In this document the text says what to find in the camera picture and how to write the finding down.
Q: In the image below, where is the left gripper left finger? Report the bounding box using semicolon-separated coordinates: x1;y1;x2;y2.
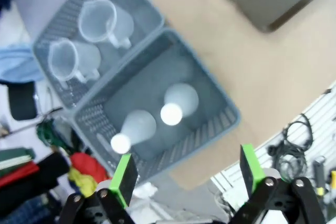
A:
59;153;140;224

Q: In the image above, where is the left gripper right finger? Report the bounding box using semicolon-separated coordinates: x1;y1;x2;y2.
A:
228;144;328;224

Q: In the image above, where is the white plastic conical flask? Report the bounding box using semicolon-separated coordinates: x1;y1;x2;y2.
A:
110;110;158;154
160;82;200;126

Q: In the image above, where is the translucent plastic measuring beaker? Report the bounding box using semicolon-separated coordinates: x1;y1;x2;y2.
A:
78;0;135;49
47;38;102;88

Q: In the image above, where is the white crumpled paper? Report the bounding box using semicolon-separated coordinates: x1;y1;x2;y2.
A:
130;182;160;209

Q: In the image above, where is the red crumpled cloth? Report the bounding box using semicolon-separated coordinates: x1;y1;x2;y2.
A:
69;152;110;183

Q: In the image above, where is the yellow crumpled cloth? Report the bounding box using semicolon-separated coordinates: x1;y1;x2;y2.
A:
68;167;98;197

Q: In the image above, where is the black fabric bundle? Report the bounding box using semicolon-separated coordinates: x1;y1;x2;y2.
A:
0;152;71;217

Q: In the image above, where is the grey basket with flasks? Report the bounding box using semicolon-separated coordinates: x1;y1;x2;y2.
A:
73;29;241;185

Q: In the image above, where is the dark green cloth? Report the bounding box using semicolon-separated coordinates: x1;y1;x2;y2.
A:
36;120;65;147

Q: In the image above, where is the blue patterned fabric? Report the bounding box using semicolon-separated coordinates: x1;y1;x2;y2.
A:
0;197;62;224

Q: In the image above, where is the folded green red fabric stack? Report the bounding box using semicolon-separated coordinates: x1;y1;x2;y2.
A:
0;147;40;189

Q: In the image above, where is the light blue cloth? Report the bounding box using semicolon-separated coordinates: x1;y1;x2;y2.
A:
0;44;45;83

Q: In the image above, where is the grey basket with beakers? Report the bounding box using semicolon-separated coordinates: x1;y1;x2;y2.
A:
31;0;166;111

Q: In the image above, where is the black cable bundle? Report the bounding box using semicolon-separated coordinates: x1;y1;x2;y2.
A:
267;113;314;183

